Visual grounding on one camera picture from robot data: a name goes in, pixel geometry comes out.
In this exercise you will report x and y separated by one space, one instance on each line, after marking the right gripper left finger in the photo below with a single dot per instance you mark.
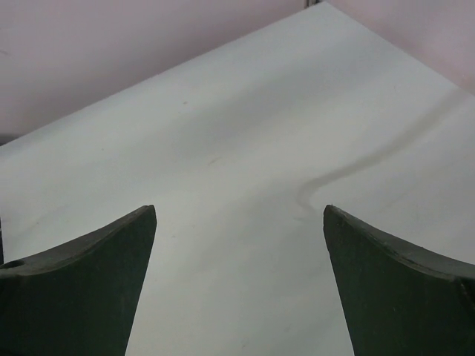
80 297

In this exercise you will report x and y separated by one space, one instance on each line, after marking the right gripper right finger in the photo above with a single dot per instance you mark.
398 298

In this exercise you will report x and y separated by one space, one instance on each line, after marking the left aluminium frame post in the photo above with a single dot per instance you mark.
309 3

